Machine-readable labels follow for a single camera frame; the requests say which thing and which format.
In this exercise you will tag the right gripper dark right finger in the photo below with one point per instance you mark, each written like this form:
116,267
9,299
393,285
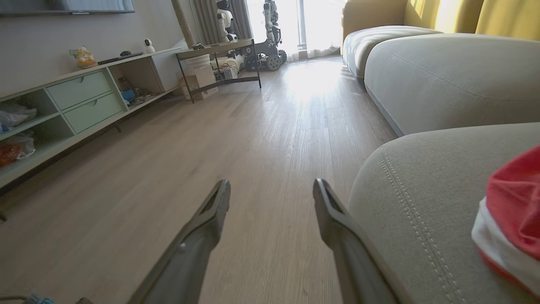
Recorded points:
350,245

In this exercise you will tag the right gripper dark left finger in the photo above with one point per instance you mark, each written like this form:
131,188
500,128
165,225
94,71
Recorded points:
190,257

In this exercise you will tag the red and white garment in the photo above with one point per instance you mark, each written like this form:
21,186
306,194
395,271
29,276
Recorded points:
514,202

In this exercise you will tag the pale green cabinet drawer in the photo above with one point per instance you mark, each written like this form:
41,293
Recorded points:
80,89
93,112

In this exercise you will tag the blue items on shelf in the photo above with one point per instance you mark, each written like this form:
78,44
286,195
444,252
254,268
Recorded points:
128,93

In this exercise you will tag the cardboard box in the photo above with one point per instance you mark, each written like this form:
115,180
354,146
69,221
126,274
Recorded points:
198,82

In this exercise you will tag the long white TV cabinet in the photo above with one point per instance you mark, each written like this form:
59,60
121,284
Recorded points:
164,67

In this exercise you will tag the white bucket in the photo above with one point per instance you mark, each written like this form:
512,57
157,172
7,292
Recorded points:
198,62

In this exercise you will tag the white sheer curtain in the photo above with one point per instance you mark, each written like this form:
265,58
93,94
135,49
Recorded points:
325,50

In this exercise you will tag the plastic bag with orange contents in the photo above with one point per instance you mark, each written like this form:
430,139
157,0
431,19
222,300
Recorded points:
12,151

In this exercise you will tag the black flat remote bar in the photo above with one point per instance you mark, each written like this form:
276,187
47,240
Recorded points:
120,58

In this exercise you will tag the small dark object on table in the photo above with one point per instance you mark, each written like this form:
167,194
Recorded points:
198,45

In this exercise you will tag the small black round object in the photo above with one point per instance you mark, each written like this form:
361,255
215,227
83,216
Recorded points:
125,53

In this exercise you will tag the clear plastic bag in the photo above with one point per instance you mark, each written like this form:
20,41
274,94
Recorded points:
14,117

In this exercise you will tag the colourful toy figure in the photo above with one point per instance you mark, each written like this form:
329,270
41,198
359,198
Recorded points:
84,58

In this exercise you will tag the dark wheeled robot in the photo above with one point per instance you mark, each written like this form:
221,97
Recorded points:
272,25

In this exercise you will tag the tan fabric curtain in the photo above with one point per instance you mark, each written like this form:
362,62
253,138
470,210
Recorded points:
371,12

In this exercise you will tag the white humanoid robot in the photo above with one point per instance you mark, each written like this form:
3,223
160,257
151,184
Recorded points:
225,19

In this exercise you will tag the grey curtain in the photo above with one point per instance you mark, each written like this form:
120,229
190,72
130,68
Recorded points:
206,17

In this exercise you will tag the yellow curtain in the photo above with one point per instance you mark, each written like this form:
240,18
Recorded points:
506,17

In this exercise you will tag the metal frame side table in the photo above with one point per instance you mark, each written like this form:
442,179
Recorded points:
219,45

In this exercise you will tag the white round security camera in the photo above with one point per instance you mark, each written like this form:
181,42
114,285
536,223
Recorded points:
149,45

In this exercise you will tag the wall television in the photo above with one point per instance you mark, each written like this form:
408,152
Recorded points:
63,5

